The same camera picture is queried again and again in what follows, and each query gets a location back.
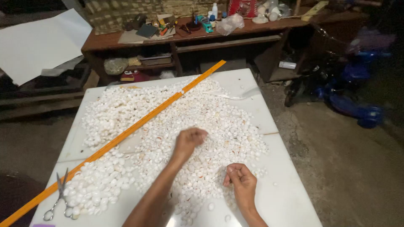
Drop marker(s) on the white board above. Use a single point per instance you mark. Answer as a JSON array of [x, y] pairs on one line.
[[277, 189]]

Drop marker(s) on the person's right hand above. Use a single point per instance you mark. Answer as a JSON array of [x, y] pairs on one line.
[[243, 184]]

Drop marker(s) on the white spray can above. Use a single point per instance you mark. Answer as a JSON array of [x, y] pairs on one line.
[[287, 65]]

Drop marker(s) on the large white paper sheet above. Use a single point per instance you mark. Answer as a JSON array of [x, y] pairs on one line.
[[34, 44]]

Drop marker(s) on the steel scissors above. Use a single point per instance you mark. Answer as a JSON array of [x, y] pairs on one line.
[[60, 197]]

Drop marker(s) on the checked cloth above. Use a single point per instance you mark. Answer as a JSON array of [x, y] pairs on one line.
[[132, 11]]

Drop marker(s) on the long orange ruler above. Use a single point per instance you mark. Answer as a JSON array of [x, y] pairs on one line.
[[120, 138]]

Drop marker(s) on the person's left fingers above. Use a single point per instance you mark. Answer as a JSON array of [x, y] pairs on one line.
[[198, 135]]

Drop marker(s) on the person's left hand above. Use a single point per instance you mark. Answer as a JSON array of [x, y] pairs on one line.
[[187, 142]]

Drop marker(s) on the cluttered wooden workbench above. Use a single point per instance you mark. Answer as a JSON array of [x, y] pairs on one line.
[[189, 41]]

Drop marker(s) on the blue toy ride-on vehicle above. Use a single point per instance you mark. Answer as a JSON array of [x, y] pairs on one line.
[[347, 85]]

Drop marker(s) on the purple object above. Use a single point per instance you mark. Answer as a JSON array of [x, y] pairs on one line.
[[43, 225]]

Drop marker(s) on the heap of white shells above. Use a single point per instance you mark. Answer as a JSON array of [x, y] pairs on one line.
[[164, 132]]

